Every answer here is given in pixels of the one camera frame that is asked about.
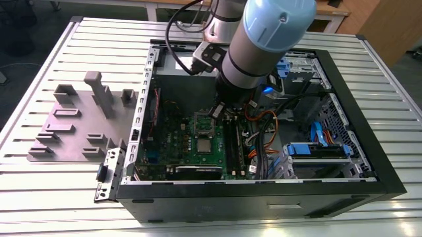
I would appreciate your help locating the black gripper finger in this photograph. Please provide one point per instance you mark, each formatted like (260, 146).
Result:
(218, 112)

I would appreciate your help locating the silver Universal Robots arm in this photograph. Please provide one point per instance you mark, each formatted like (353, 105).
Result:
(250, 64)

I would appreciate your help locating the grey power supply unit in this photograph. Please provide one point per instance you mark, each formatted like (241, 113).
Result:
(185, 91)

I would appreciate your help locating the blue drive carrier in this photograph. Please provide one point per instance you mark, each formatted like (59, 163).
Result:
(284, 70)

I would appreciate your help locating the green motherboard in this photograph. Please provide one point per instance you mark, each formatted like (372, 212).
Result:
(174, 148)

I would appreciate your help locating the silver metal drive cage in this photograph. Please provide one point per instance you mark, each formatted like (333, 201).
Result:
(304, 66)

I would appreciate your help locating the black graphics card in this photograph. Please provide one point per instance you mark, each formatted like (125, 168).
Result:
(198, 172)

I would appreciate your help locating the hard disk in blue carrier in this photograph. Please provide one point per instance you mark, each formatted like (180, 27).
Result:
(300, 150)

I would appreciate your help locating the black PC case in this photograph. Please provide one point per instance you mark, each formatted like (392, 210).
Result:
(230, 205)

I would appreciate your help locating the silver metal disk bay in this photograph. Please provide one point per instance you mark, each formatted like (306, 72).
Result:
(324, 161)

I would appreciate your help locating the grey parts rack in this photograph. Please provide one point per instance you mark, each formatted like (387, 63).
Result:
(82, 123)

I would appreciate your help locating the wooden cabinet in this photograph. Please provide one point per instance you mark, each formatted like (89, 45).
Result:
(389, 24)

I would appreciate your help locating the silver expansion card bracket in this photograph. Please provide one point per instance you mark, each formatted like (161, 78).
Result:
(113, 158)

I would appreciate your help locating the wooden desk white frame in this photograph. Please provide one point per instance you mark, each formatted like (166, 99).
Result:
(331, 10)

